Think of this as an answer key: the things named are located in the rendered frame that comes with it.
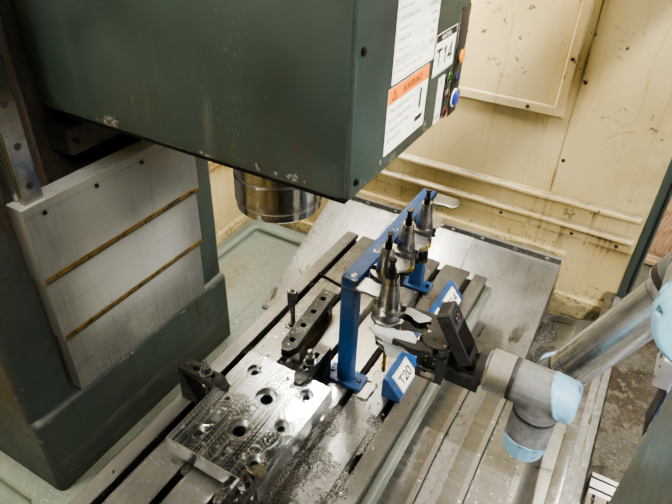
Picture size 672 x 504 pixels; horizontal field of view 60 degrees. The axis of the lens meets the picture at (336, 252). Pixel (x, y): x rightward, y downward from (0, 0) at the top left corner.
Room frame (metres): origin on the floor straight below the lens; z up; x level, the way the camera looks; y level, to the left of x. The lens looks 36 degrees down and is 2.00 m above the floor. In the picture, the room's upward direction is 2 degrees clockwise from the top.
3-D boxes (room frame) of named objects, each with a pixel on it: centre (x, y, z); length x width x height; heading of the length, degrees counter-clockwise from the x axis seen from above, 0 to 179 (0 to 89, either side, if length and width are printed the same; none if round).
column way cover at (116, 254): (1.13, 0.50, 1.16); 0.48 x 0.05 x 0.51; 152
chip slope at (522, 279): (1.49, -0.20, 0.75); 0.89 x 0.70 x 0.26; 62
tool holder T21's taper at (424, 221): (1.22, -0.22, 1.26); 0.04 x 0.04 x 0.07
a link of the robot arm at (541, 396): (0.65, -0.35, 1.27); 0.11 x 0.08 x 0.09; 62
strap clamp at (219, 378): (0.90, 0.29, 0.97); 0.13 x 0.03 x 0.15; 62
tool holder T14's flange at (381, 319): (0.79, -0.10, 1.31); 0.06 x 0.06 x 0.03
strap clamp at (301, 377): (0.95, 0.05, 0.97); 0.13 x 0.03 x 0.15; 152
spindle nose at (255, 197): (0.92, 0.11, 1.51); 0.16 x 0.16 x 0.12
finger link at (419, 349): (0.73, -0.15, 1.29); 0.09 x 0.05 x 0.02; 75
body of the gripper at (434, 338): (0.73, -0.21, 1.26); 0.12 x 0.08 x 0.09; 62
